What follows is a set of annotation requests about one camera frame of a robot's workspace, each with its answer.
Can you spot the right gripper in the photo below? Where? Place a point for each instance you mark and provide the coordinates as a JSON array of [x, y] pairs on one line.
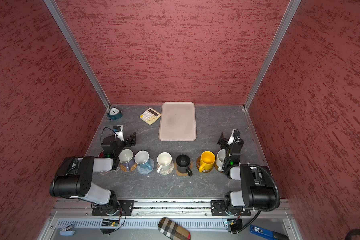
[[224, 141]]

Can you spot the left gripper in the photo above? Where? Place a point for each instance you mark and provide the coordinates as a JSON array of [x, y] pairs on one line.
[[132, 138]]

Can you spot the white speckled mug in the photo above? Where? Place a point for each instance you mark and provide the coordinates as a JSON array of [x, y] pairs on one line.
[[220, 158]]

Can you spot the lilac mug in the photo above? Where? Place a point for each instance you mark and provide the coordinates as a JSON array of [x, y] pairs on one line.
[[126, 158]]

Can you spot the blue mug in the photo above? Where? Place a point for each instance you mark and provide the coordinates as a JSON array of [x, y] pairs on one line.
[[142, 158]]

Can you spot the yellow mug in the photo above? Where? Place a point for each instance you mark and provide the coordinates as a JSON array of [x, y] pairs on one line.
[[208, 156]]

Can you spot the brown round coaster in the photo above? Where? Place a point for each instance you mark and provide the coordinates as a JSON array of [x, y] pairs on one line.
[[217, 169]]

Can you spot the woven rattan coaster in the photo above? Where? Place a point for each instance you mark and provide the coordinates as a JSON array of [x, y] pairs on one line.
[[124, 169]]

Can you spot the dark brown glossy coaster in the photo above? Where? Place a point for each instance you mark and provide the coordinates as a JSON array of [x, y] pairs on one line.
[[198, 166]]

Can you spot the red inside mug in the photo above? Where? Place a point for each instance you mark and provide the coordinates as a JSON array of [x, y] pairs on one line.
[[101, 155]]

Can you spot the black mug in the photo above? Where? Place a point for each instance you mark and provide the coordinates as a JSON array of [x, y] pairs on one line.
[[184, 162]]

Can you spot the pink flower coaster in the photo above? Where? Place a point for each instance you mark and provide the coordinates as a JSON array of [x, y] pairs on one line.
[[111, 171]]

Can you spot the paw shaped cork coaster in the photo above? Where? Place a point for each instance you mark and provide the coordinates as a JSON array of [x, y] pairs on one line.
[[181, 174]]

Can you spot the grey knitted coaster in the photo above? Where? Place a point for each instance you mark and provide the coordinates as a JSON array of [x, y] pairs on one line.
[[145, 171]]

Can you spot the multicolour woven coaster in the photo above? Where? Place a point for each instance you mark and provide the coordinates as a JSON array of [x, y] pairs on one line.
[[165, 170]]

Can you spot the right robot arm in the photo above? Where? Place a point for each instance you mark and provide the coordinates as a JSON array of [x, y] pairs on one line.
[[258, 191]]

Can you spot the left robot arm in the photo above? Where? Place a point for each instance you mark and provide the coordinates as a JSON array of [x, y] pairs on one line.
[[73, 179]]

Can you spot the yellow calculator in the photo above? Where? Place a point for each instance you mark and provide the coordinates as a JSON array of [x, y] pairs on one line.
[[150, 116]]

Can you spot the teal kitchen timer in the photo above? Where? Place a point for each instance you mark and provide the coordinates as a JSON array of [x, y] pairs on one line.
[[114, 114]]

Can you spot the beige serving tray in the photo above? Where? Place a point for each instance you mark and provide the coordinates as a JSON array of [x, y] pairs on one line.
[[178, 122]]

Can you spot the plaid glasses case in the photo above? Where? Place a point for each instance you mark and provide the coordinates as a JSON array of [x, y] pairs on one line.
[[172, 230]]

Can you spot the blue tool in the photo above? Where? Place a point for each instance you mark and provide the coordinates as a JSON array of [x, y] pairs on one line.
[[267, 234]]

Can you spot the small stapler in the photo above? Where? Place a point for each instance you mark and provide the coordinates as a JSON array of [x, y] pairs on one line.
[[68, 230]]

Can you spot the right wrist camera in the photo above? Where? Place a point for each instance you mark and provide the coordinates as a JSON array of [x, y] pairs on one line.
[[234, 137]]

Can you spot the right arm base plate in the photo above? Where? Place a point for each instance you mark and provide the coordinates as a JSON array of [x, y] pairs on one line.
[[219, 208]]

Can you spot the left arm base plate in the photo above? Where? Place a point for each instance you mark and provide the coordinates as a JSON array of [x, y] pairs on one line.
[[123, 207]]

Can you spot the aluminium front rail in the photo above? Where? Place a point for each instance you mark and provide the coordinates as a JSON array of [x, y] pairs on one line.
[[143, 208]]

